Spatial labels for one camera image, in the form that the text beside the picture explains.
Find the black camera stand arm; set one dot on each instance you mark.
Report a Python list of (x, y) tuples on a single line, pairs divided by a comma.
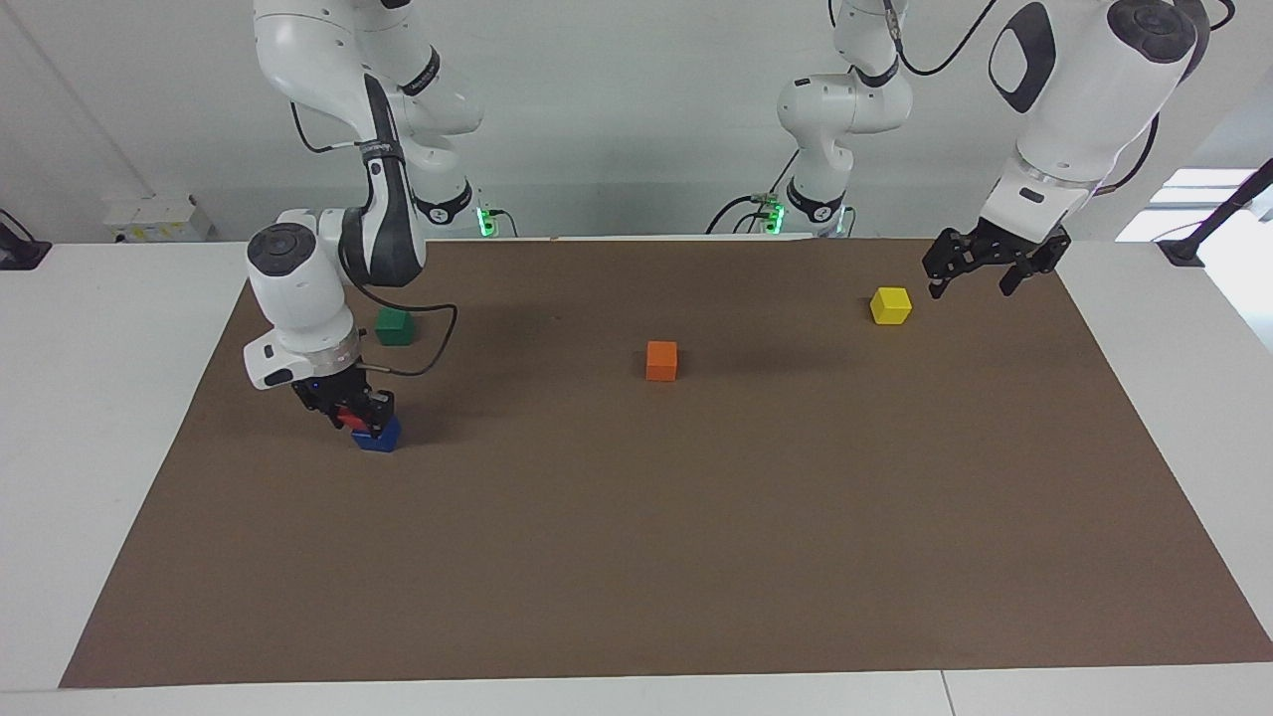
[(1208, 224)]

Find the red wooden block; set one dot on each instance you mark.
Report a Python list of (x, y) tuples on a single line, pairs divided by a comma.
[(353, 418)]

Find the blue wooden block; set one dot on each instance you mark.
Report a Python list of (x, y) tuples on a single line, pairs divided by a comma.
[(378, 443)]

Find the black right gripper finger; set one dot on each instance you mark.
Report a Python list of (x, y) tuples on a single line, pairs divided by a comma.
[(380, 410), (320, 413)]

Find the green wooden block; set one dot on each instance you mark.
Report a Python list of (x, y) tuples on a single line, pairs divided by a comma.
[(395, 328)]

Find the brown table mat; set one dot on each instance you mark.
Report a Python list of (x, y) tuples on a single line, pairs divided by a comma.
[(696, 517)]

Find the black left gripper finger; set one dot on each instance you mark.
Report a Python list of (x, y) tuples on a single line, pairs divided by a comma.
[(1039, 270), (950, 254)]

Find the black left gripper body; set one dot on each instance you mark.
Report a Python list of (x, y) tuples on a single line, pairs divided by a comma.
[(1009, 244)]

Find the black clamp mount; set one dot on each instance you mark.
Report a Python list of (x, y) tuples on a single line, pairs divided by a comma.
[(22, 254)]

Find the orange wooden block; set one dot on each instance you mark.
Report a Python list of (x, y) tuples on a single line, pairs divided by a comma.
[(661, 363)]

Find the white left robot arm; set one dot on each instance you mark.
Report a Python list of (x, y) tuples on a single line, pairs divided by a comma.
[(1084, 99)]

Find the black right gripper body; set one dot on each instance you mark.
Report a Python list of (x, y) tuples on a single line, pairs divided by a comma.
[(333, 388)]

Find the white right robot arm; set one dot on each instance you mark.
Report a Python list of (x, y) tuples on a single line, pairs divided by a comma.
[(298, 288)]

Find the yellow wooden block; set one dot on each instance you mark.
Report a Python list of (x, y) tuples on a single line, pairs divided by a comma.
[(891, 306)]

